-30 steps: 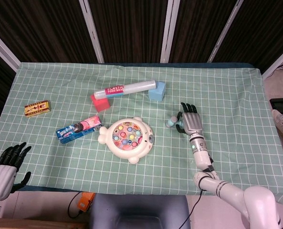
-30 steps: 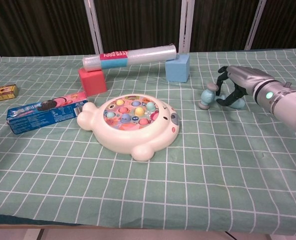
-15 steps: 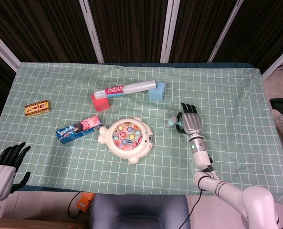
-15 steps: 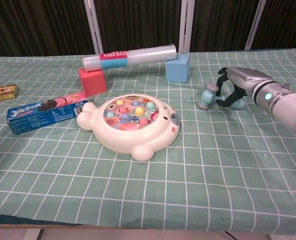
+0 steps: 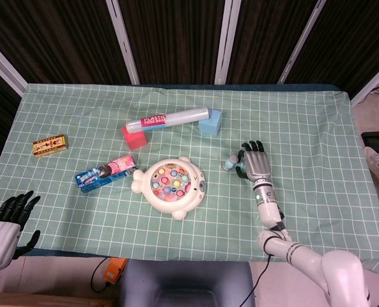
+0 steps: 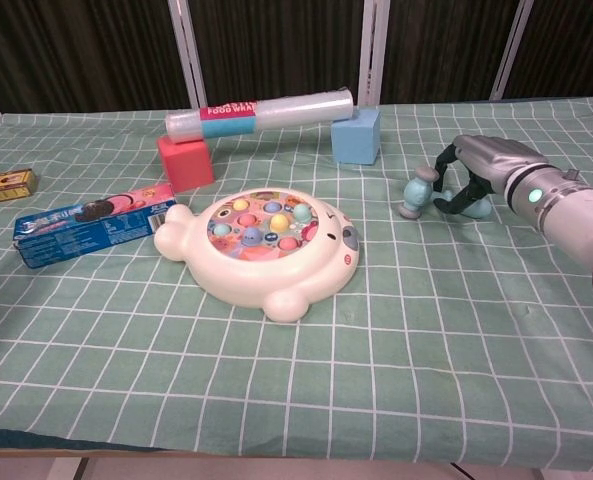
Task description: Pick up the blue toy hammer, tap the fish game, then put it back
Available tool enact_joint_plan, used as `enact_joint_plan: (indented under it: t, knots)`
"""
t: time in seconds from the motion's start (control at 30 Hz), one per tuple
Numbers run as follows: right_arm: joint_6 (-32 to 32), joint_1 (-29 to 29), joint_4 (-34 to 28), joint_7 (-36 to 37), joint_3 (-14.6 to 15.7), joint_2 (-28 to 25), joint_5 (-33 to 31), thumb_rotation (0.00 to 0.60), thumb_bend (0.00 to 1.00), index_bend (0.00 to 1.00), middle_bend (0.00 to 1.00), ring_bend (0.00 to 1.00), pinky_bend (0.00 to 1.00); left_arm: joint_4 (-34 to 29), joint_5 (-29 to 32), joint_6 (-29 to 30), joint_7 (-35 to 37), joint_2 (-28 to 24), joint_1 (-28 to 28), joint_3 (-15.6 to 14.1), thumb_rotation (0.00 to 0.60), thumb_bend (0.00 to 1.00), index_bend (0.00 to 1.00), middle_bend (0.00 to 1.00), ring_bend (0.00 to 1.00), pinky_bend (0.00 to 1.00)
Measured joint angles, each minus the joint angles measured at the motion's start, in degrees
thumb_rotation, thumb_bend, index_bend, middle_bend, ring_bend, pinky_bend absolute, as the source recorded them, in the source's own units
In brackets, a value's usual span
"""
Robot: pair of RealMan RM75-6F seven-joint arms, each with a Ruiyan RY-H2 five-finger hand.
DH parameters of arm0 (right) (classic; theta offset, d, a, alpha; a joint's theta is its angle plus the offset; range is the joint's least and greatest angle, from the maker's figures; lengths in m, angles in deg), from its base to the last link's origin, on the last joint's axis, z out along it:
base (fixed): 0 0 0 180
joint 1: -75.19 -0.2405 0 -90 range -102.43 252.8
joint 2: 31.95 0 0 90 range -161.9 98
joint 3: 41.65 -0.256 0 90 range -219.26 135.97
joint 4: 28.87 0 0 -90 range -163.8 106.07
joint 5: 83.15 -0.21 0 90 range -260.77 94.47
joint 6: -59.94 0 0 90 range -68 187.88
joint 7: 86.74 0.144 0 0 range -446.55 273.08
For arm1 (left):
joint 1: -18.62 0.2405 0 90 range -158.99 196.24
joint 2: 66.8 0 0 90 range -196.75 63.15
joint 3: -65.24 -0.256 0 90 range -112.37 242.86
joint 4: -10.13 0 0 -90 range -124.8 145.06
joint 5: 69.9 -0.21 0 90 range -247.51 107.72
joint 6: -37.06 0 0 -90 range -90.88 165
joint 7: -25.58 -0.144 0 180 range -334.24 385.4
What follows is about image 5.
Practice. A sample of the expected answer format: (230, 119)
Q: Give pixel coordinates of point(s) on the grey blue chair seat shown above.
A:
(186, 284)

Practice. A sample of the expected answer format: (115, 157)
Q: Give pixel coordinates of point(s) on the grey sneaker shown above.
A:
(376, 163)

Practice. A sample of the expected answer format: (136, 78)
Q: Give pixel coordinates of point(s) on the small teal fishing rod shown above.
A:
(229, 163)

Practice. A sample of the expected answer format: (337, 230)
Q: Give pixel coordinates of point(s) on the blue foam block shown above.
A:
(208, 126)

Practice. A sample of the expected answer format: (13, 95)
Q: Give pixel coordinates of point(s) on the blue pink cookie box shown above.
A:
(106, 174)

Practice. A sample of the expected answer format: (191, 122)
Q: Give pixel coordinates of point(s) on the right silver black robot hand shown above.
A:
(256, 163)

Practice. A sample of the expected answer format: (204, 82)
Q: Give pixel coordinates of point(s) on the white fish-shaped toy board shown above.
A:
(167, 206)

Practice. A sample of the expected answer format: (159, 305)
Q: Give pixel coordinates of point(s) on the red foam block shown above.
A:
(135, 140)

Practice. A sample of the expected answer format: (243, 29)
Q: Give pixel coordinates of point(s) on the plastic food wrap roll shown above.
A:
(182, 116)

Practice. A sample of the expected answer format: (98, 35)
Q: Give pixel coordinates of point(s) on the green checked tablecloth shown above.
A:
(272, 121)

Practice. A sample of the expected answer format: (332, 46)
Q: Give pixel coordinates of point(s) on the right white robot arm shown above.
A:
(269, 211)

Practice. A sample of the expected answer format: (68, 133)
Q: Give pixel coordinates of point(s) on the orange device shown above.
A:
(114, 272)

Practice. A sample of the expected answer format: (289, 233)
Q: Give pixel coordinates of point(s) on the yellow red small box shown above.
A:
(50, 146)

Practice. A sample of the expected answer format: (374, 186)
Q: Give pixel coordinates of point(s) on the white partition post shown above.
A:
(4, 67)
(122, 41)
(227, 41)
(371, 83)
(301, 41)

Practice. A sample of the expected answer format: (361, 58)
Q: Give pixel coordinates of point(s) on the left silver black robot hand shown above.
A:
(0, 236)

